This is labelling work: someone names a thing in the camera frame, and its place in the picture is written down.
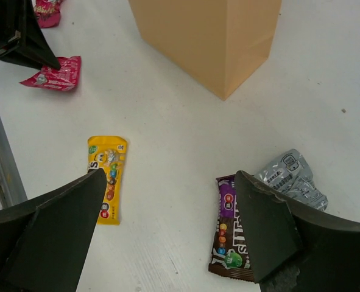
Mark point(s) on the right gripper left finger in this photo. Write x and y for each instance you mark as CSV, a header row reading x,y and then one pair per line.
x,y
44,241

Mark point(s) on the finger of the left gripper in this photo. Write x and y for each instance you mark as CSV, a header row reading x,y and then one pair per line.
x,y
21,39

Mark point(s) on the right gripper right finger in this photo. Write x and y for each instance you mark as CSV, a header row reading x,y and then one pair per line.
x,y
294,247

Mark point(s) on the brown paper bag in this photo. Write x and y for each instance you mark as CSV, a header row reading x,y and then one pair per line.
x,y
218,43

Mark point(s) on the pink candy packet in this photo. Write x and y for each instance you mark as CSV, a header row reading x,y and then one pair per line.
x,y
48,13
65,79

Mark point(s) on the brown M&M's packet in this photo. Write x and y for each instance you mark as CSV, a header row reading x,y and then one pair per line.
x,y
229,255

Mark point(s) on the silver foil snack packet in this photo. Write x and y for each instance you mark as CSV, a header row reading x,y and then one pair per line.
x,y
290,174

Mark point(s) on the yellow M&M's packet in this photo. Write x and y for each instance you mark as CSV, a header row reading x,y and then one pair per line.
x,y
108,153

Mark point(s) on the aluminium table frame rail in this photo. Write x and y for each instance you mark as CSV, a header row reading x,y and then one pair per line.
x,y
11,185

